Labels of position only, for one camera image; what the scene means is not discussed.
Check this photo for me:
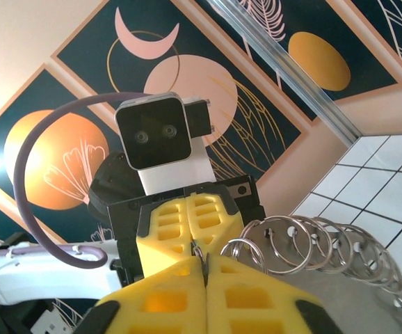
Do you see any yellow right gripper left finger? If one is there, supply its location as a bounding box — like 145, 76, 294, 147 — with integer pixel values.
79, 255, 209, 334

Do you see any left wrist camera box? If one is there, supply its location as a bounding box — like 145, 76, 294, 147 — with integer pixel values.
113, 92, 218, 196

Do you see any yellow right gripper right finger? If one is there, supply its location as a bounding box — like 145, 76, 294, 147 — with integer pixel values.
204, 255, 344, 334

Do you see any aluminium corner post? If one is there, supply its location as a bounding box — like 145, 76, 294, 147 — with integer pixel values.
195, 0, 364, 147

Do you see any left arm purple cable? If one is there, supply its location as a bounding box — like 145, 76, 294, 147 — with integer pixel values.
0, 92, 148, 271

